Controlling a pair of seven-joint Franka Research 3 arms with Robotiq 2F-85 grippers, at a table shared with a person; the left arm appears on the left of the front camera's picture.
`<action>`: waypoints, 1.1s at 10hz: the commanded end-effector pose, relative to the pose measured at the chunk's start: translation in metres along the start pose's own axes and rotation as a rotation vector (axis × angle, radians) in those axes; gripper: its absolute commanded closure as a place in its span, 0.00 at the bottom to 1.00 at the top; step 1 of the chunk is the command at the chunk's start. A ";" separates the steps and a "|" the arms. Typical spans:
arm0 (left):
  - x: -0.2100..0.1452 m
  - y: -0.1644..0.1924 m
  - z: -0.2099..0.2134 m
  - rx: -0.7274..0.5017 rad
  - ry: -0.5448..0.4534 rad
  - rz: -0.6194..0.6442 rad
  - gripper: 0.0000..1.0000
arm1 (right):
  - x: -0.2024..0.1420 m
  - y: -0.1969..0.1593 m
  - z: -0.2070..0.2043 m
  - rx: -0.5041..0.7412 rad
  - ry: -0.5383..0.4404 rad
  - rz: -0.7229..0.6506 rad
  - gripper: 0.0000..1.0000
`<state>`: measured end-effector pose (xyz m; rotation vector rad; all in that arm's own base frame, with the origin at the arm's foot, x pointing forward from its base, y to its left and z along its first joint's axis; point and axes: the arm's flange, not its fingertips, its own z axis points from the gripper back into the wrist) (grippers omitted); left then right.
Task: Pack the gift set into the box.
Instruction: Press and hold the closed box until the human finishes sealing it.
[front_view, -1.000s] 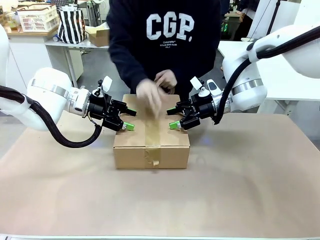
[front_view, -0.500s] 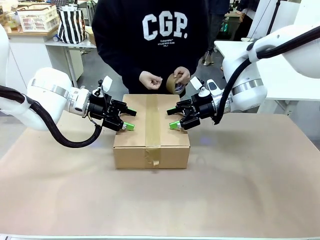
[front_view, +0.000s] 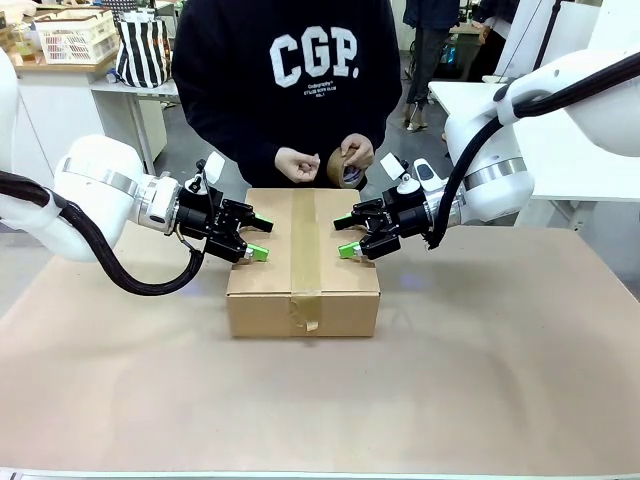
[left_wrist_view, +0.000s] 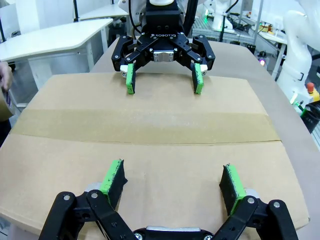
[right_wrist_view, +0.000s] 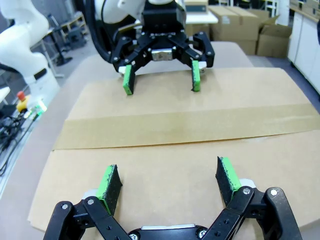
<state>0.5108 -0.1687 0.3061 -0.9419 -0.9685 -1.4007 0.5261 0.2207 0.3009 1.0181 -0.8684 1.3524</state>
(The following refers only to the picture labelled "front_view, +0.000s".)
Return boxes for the brown packing tape roll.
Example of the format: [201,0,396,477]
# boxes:
[326,147,366,190]

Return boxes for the person's black CGP sweatshirt torso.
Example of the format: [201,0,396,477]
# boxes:
[171,0,404,190]

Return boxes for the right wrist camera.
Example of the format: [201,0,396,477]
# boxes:
[379,152,420,197]

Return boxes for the white plastic lattice crate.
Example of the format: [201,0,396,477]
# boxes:
[33,8,116,65]

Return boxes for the background person dark clothes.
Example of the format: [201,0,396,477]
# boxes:
[402,0,461,132]
[467,0,521,84]

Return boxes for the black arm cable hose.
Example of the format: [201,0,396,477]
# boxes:
[0,169,207,297]
[424,54,640,251]

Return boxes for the black white striped bag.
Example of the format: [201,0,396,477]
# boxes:
[114,12,174,90]

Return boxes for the brown cardboard shipping box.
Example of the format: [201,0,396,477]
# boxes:
[225,187,381,340]

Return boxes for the person's right forearm black sleeve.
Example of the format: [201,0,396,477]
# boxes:
[174,89,284,174]

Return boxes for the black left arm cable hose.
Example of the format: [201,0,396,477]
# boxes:
[0,169,207,297]

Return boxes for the wooden counter top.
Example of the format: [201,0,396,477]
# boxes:
[12,52,119,79]

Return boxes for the brown tape strip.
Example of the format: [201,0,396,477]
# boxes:
[288,188,324,335]

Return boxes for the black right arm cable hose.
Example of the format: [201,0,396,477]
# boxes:
[424,54,640,251]

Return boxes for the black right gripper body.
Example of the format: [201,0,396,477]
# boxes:
[361,192,433,261]

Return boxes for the person's left forearm black sleeve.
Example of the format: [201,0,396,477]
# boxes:
[367,84,404,151]

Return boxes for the black stand pole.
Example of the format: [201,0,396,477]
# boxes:
[534,0,561,71]

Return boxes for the person's right hand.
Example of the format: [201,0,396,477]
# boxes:
[274,148,321,185]

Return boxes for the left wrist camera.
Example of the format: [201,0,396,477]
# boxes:
[187,151,226,195]

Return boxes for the white background desk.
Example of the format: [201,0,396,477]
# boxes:
[89,77,177,176]

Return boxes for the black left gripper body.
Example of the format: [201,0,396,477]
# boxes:
[177,187,247,263]

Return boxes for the person's left hand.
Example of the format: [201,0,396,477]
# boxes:
[339,132,377,191]

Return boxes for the white cabinet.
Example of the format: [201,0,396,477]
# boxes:
[9,74,169,187]

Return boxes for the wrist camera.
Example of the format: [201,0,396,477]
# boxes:
[379,152,420,197]
[187,151,226,195]

